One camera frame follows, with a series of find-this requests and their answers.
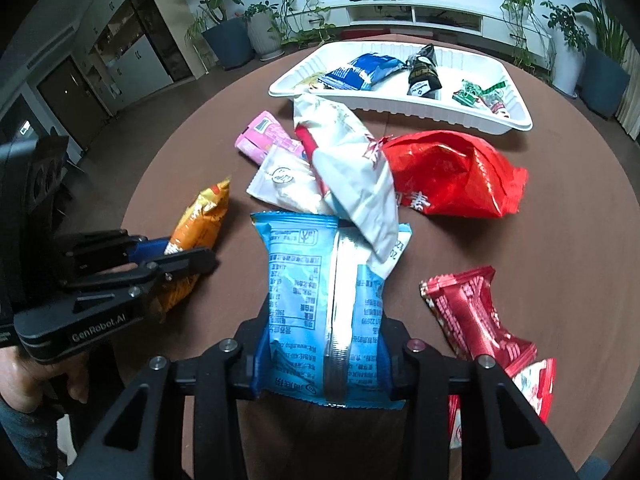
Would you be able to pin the gold snack packet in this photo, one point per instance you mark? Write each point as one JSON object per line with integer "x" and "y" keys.
{"x": 312, "y": 81}

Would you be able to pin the slim trailing vine plant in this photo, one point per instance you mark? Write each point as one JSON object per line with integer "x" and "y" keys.
{"x": 515, "y": 0}

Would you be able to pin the plant in ribbed white pot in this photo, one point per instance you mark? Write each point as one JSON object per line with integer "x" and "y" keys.
{"x": 265, "y": 35}

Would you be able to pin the pink snack packet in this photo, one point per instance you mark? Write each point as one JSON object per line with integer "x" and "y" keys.
{"x": 265, "y": 135}

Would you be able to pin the white television cabinet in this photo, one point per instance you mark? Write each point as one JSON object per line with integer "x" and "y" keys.
{"x": 500, "y": 25}

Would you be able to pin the light blue snack packet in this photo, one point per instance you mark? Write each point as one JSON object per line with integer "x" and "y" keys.
{"x": 300, "y": 285}

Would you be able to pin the wall cabinet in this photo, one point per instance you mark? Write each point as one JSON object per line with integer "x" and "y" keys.
{"x": 140, "y": 60}

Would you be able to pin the large red snack bag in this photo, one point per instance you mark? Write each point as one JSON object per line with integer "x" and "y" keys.
{"x": 450, "y": 175}

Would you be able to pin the large-leaf plant in blue pot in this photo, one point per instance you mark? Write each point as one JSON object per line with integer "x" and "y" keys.
{"x": 602, "y": 80}

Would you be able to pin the plant in smooth white pot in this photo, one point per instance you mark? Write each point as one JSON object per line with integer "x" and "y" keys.
{"x": 567, "y": 75}

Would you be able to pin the white snack bag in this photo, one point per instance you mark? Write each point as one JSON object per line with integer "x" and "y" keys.
{"x": 350, "y": 160}

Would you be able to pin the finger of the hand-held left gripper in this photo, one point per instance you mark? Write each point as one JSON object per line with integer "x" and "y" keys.
{"x": 150, "y": 247}
{"x": 190, "y": 262}

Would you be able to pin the red and white snack packet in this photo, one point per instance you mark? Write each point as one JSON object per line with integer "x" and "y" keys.
{"x": 535, "y": 385}

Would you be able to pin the small red snack packet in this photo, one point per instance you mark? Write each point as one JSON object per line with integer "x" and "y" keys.
{"x": 470, "y": 310}

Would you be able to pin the green snack packet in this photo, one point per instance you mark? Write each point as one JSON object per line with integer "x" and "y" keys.
{"x": 472, "y": 95}

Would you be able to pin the black snack packet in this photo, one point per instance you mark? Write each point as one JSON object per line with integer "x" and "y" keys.
{"x": 424, "y": 75}

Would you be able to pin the orange cartoon snack packet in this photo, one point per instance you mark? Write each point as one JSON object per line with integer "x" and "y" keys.
{"x": 200, "y": 220}

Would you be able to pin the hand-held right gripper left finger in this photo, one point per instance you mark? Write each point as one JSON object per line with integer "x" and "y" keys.
{"x": 247, "y": 355}

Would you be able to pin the dark blue snack packet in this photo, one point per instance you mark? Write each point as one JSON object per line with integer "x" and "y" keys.
{"x": 360, "y": 72}

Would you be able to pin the tall plant in blue pot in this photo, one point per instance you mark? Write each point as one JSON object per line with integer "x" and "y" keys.
{"x": 232, "y": 45}

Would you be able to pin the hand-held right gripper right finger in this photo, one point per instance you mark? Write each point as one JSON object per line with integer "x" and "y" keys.
{"x": 395, "y": 360}

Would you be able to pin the person's left hand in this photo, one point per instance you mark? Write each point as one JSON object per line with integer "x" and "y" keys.
{"x": 65, "y": 372}

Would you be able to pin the small white snack packet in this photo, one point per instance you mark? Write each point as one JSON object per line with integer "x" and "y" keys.
{"x": 285, "y": 180}

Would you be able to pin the white plastic tray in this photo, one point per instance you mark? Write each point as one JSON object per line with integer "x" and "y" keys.
{"x": 465, "y": 67}

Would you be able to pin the beige curtain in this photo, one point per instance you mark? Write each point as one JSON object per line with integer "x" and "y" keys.
{"x": 631, "y": 115}

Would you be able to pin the person's left forearm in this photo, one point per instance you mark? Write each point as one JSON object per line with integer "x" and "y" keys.
{"x": 20, "y": 440}

